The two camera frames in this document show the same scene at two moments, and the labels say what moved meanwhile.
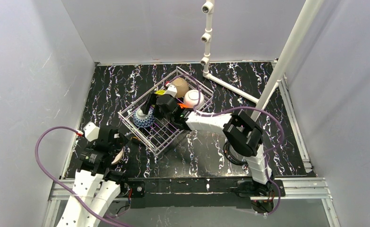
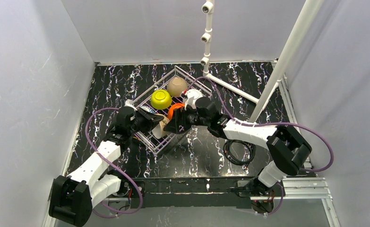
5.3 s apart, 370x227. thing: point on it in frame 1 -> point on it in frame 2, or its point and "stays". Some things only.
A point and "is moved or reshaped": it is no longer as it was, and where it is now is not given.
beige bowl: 117,157 is moved or reshaped
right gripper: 155,102 -> 178,117
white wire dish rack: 160,113 stays
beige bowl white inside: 182,86 stays
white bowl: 191,97 stays
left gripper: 110,137 -> 150,118
